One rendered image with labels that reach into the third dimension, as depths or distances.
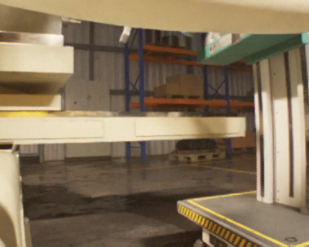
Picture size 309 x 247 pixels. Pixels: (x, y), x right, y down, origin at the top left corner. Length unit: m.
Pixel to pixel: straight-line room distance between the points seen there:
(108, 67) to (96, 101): 1.38
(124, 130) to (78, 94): 6.39
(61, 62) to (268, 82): 0.84
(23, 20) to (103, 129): 0.54
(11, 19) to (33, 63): 0.20
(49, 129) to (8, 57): 0.33
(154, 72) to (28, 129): 8.15
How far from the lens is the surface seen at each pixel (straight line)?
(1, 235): 0.19
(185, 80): 8.15
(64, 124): 1.20
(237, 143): 9.29
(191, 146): 8.13
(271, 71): 1.30
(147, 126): 1.31
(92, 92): 7.72
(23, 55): 1.05
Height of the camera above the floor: 0.63
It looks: 2 degrees up
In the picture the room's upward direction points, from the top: 2 degrees counter-clockwise
